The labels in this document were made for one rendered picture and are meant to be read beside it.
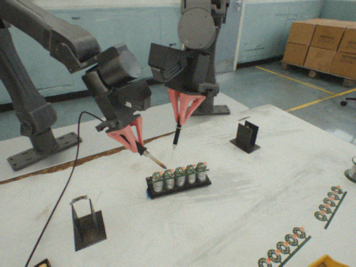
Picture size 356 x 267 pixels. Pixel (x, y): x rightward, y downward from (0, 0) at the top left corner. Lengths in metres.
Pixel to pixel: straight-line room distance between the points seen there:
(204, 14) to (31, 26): 0.34
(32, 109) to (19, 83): 0.07
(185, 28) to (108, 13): 2.66
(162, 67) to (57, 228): 0.40
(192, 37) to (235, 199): 0.38
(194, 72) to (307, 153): 0.49
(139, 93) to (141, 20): 2.70
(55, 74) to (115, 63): 2.61
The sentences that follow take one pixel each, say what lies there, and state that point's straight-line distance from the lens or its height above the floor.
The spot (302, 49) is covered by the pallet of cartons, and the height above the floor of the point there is 0.37.
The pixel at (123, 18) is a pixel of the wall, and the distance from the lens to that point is 3.05.
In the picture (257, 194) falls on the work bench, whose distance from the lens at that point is 0.59.
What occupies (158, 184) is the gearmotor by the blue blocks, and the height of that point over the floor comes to 0.79.
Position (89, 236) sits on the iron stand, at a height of 0.75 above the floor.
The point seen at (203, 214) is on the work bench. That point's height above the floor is 0.75.
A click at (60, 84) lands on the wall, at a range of 3.09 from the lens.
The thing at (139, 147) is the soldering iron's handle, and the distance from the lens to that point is 0.53.
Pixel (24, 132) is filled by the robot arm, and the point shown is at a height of 0.84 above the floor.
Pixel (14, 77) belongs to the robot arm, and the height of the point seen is 1.00.
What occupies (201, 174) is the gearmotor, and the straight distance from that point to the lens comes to 0.55.
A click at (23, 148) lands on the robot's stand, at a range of 0.86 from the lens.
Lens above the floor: 1.17
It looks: 34 degrees down
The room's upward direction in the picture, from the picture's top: straight up
